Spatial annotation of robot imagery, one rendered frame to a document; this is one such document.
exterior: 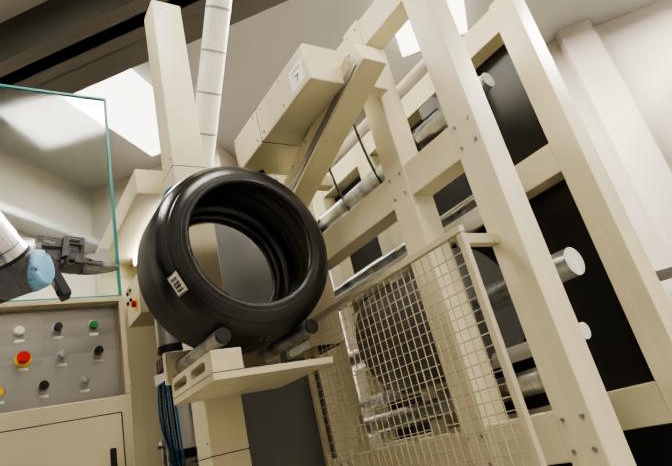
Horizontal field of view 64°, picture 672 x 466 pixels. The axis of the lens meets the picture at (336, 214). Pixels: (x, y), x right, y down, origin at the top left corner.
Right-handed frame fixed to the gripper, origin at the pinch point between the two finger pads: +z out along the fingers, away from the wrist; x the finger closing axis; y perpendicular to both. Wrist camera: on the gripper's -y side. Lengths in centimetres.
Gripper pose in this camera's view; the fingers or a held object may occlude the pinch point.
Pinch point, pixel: (114, 269)
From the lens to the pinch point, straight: 163.5
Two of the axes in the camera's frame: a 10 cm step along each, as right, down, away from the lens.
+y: -1.2, -8.9, 4.4
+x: -5.1, 4.4, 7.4
